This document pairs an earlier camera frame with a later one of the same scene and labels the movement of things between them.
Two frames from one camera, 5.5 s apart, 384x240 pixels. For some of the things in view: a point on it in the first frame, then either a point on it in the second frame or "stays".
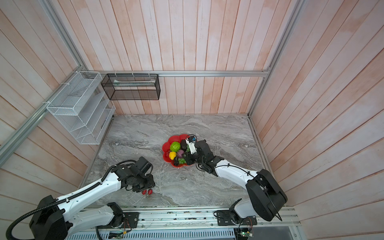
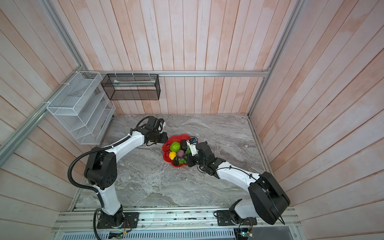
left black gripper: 150,184 → 164,139
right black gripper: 188,158 stays
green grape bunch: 181,161 stays
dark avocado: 183,144 stays
